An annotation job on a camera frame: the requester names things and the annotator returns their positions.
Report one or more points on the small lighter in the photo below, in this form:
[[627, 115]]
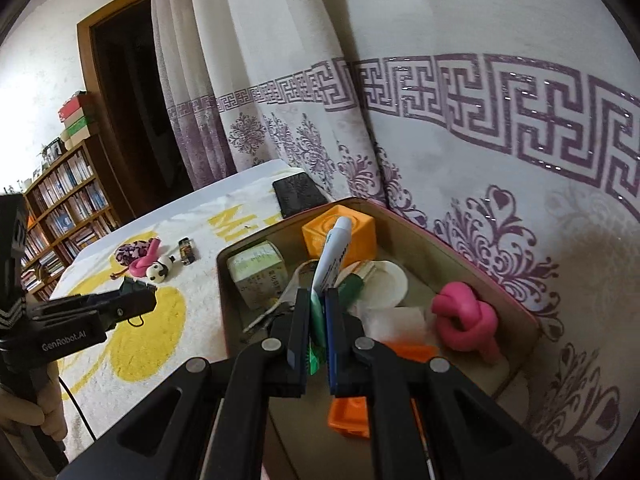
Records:
[[186, 252]]

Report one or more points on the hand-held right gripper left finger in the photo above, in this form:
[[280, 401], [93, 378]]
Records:
[[299, 330]]

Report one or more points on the pink leopard plush toy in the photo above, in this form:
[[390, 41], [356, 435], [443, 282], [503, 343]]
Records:
[[131, 252]]

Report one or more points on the black flat bar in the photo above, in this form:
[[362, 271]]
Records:
[[300, 192]]

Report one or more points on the small panda plush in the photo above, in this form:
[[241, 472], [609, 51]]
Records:
[[157, 272]]

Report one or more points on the wooden door frame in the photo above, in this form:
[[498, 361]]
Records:
[[84, 60]]

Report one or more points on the purple white curtain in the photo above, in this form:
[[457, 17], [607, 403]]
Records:
[[200, 85]]

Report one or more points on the red white box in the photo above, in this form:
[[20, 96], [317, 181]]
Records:
[[75, 107]]

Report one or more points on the white patterned curtain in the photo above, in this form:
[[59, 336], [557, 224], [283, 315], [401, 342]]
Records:
[[500, 35]]

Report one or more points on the white round lid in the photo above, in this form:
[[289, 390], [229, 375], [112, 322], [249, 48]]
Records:
[[385, 285]]

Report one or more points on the orange cube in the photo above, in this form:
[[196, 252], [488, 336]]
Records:
[[320, 235]]

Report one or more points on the pink foam knot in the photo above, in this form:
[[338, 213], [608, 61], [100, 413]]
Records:
[[465, 320], [142, 265]]

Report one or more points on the orange plastic piece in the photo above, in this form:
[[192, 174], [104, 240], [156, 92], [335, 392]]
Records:
[[350, 415]]

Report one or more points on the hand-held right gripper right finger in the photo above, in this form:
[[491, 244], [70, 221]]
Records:
[[332, 340]]

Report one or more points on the pale green carton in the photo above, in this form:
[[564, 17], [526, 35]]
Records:
[[255, 275]]

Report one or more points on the white tissue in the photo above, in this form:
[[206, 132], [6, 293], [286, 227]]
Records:
[[395, 325]]

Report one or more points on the white toothpaste tube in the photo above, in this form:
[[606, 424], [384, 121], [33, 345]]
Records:
[[332, 255]]

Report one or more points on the wooden bookshelf with books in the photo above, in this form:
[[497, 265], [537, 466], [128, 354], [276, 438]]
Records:
[[65, 200]]

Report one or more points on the person's left hand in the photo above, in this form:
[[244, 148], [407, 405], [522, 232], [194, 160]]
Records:
[[50, 405]]

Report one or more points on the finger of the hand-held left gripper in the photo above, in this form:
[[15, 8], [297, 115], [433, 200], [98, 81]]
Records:
[[135, 312], [90, 302]]

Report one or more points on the green white striped box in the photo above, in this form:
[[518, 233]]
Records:
[[80, 132]]

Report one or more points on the green binder clip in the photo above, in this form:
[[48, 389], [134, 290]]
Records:
[[134, 286]]

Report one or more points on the white yellow towel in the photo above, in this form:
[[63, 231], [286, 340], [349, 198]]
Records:
[[165, 340]]

